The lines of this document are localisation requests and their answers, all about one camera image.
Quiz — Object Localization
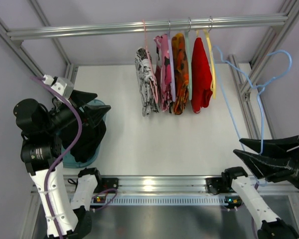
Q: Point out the black trousers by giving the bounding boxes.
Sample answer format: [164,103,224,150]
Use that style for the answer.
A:
[59,119,106,163]

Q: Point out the blue hanger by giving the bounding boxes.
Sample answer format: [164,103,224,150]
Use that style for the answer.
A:
[211,45,293,187]

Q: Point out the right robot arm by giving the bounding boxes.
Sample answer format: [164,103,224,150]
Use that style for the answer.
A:
[222,135,299,239]

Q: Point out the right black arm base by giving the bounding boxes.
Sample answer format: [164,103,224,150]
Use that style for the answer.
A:
[205,177,234,195]

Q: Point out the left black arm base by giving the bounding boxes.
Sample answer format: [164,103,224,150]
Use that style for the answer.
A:
[94,177,119,194]

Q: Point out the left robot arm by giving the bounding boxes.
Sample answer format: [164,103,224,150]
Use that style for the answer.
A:
[13,91,111,239]

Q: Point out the pink hanger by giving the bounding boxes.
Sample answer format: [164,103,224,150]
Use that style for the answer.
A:
[142,19,158,104]

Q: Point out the lilac hanger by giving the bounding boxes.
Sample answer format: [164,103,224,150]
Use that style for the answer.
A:
[167,21,176,102]

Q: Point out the yellow hanger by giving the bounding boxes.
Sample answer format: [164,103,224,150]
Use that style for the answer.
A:
[201,16,216,101]

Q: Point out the mint green hanger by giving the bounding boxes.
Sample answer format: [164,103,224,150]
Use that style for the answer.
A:
[184,18,192,101]

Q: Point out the teal plastic bin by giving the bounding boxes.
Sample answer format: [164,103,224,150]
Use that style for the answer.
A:
[61,99,108,169]

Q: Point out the black white patterned garment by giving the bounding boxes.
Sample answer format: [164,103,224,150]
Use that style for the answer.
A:
[135,47,159,117]

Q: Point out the pink patterned garment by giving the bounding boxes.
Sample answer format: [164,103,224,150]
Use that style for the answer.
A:
[154,34,172,112]

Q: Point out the red garment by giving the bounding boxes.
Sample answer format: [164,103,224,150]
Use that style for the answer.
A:
[191,37,213,114]

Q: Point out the orange patterned garment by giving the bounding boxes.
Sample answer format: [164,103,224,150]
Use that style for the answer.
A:
[171,33,189,115]

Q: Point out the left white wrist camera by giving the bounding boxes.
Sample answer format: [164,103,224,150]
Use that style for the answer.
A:
[43,75,74,99]

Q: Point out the left aluminium frame post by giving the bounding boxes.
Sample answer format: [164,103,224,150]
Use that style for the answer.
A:
[0,0,77,82]

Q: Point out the aluminium frame post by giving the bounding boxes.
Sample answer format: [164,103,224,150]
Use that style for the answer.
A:
[231,0,299,139]
[0,0,77,82]

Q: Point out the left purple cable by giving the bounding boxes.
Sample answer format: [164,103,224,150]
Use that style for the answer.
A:
[29,76,118,237]

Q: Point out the grey slotted cable duct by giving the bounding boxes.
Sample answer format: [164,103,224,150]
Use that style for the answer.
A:
[91,195,242,207]

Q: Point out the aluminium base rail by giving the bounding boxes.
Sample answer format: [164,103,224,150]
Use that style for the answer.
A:
[31,175,299,194]

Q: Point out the aluminium hanging rail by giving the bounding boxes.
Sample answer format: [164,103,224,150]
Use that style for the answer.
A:
[6,13,288,41]

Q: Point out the right aluminium frame post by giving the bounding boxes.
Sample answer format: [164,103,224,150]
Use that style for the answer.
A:
[231,0,299,139]

